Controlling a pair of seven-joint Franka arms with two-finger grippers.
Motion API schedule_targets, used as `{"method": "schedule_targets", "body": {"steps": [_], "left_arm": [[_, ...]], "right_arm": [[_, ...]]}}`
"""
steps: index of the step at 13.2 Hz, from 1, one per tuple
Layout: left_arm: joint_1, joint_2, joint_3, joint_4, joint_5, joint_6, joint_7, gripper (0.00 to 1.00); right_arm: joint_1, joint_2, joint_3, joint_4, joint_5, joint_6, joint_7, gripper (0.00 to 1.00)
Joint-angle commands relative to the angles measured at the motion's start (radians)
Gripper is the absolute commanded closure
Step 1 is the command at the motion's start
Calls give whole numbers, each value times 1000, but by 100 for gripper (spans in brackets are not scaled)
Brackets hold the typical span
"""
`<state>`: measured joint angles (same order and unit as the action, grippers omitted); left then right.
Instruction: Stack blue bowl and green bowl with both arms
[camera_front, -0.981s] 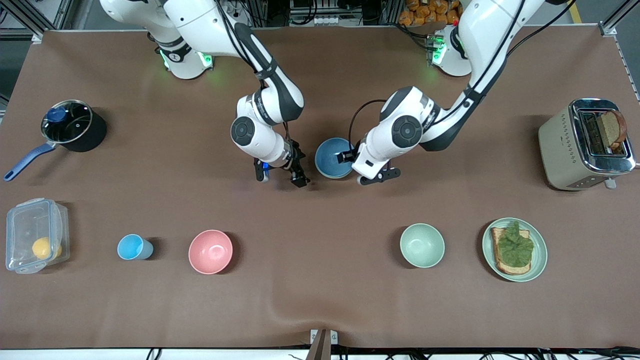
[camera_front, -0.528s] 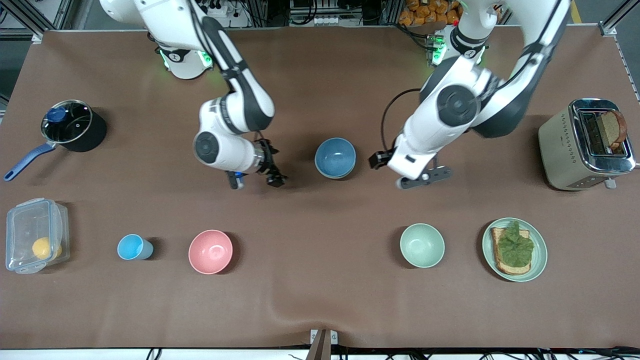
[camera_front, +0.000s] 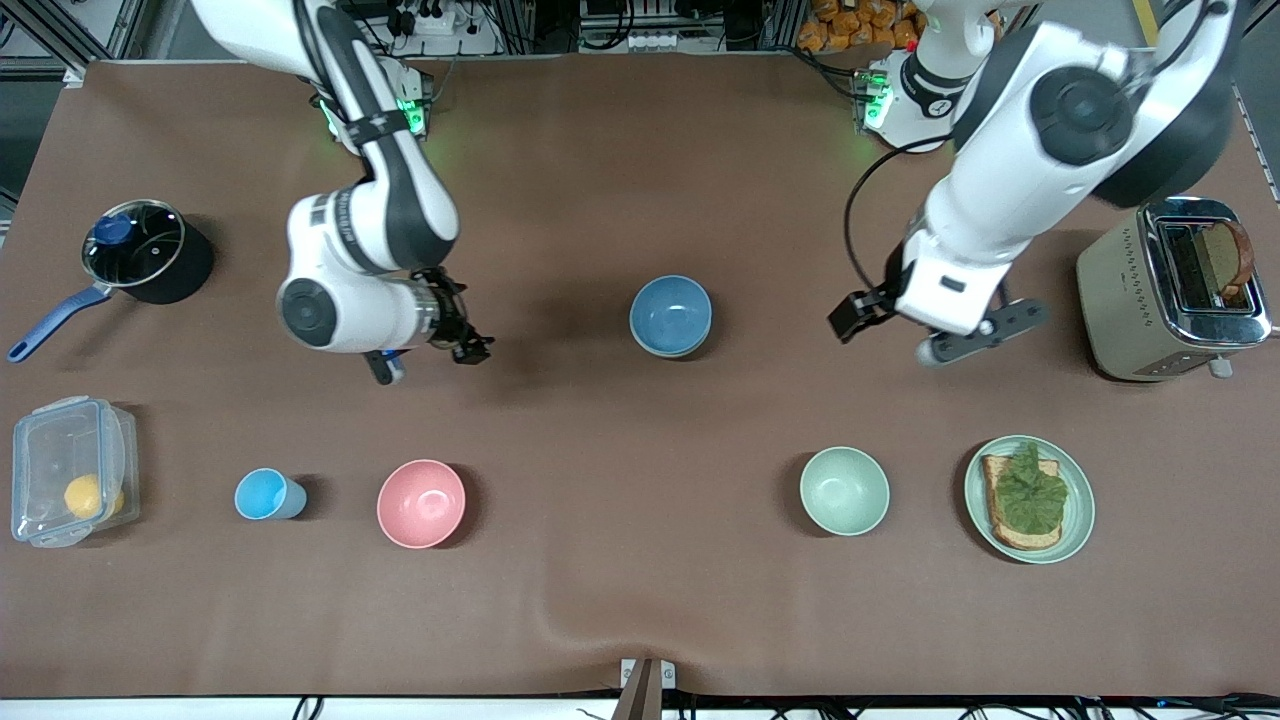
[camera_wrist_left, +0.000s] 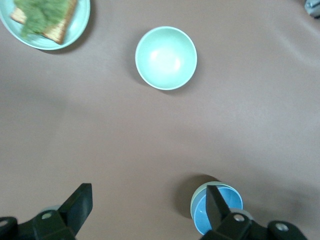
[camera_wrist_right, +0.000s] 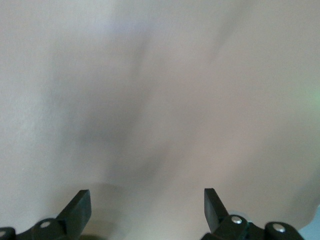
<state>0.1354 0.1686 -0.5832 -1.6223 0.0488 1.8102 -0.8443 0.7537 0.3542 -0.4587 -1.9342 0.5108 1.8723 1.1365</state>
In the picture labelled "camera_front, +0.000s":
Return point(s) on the clear plastic food container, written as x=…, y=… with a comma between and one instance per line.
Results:
x=50, y=450

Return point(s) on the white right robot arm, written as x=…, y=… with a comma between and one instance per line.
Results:
x=400, y=200

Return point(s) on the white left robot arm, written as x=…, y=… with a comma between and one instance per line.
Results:
x=1000, y=170

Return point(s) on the toast bread slice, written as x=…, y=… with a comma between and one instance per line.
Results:
x=1000, y=470

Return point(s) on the white power strip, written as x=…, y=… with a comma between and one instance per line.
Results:
x=430, y=20
x=642, y=40

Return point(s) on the bag of orange snacks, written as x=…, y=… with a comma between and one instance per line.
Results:
x=850, y=25

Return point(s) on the yellow lemon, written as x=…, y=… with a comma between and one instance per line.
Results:
x=85, y=497

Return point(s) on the cream and chrome toaster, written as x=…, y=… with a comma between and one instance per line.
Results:
x=1115, y=300

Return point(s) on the brown tablecloth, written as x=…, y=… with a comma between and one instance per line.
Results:
x=640, y=500

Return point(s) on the green plate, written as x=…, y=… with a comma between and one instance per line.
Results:
x=1080, y=510

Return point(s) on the green lettuce leaf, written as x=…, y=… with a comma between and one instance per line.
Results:
x=1030, y=495

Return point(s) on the brown bread slice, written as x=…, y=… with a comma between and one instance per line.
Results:
x=1225, y=255

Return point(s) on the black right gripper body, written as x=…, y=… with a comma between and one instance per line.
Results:
x=451, y=322

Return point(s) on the blue bowl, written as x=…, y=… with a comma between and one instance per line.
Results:
x=670, y=310

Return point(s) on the green bowl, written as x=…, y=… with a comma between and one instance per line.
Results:
x=671, y=354
x=845, y=492

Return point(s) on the pink bowl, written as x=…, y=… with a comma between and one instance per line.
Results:
x=421, y=503

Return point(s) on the glass lid with blue knob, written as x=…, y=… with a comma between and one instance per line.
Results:
x=150, y=245

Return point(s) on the metal table clamp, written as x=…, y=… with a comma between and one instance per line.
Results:
x=645, y=685

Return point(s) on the blue cup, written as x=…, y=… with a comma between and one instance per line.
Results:
x=262, y=494

